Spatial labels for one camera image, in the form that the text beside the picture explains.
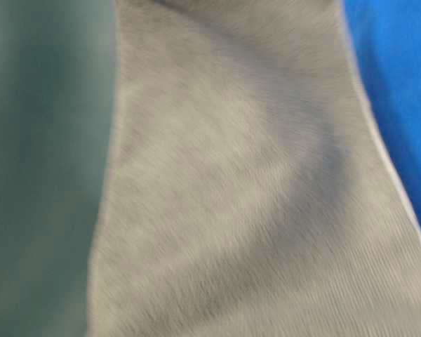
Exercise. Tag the blue table cloth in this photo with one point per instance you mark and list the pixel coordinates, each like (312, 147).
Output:
(386, 36)

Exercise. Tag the large grey terry towel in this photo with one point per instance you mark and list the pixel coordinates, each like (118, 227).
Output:
(247, 190)

